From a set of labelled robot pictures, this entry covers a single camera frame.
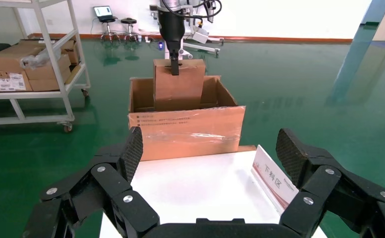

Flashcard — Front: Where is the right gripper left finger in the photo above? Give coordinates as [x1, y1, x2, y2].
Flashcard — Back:
[23, 126, 160, 238]

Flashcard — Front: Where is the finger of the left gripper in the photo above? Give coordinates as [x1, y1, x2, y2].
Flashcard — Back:
[169, 48, 180, 76]

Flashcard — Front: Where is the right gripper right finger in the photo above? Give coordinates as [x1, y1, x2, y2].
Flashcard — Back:
[275, 128, 385, 238]

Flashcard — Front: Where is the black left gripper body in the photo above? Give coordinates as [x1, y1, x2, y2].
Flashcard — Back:
[158, 9, 187, 51]

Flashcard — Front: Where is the small cardboard box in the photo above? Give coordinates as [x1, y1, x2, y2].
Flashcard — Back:
[153, 58, 207, 112]

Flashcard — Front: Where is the large open cardboard box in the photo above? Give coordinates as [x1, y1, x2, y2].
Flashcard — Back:
[128, 75, 246, 162]

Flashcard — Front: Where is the plain brown cardboard carton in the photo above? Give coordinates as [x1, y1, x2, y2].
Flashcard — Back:
[18, 39, 80, 65]
[28, 65, 72, 92]

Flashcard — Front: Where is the cardboard box with white labels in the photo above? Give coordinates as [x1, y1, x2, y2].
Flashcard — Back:
[0, 69, 33, 93]

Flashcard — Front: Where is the big plain cardboard carton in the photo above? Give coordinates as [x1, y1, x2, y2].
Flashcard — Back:
[0, 43, 71, 80]

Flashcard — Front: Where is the black round stool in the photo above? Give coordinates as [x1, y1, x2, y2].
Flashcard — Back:
[99, 16, 121, 43]
[120, 17, 140, 43]

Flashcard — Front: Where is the acrylic sign with Chinese text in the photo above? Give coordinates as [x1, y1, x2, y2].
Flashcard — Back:
[251, 144, 300, 215]

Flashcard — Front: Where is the open laptop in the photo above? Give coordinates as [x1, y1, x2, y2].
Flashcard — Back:
[93, 5, 114, 20]

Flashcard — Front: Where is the white metal shelving cart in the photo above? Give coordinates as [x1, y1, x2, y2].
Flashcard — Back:
[0, 0, 92, 134]

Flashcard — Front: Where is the clear crumpled plastic bag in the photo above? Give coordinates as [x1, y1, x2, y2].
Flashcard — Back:
[21, 47, 62, 70]

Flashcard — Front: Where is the blue pillar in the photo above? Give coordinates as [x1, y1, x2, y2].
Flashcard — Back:
[361, 0, 385, 27]

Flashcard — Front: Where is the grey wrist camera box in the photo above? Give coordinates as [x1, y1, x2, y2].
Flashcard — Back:
[192, 27, 210, 44]

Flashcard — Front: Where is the white metal pole frame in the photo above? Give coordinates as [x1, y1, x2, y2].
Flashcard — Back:
[165, 36, 225, 60]

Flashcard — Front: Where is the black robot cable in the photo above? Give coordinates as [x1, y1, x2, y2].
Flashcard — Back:
[161, 0, 223, 24]

